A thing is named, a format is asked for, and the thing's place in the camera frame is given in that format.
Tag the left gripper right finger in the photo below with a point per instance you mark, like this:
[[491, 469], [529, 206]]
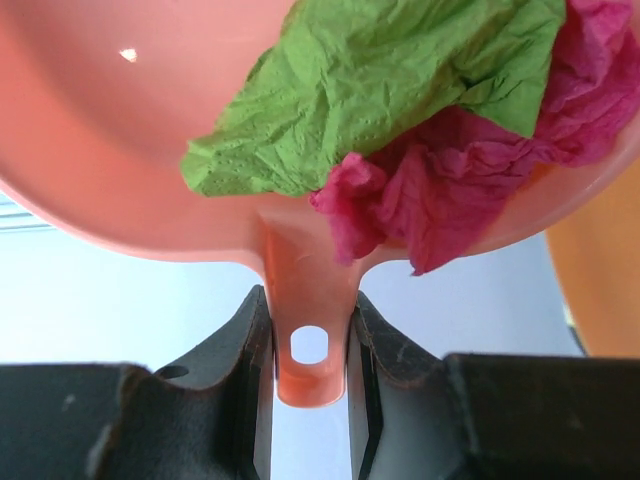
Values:
[[479, 416]]

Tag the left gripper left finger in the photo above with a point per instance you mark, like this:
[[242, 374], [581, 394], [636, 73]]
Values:
[[206, 415]]

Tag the magenta paper scrap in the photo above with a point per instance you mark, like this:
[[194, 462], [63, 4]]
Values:
[[439, 186]]

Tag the pink dustpan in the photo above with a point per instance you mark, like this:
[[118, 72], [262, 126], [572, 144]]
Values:
[[99, 102]]

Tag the green paper scrap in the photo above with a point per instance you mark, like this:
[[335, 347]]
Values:
[[351, 76]]

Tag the orange plastic waste bin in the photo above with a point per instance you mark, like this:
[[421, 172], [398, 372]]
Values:
[[595, 252]]

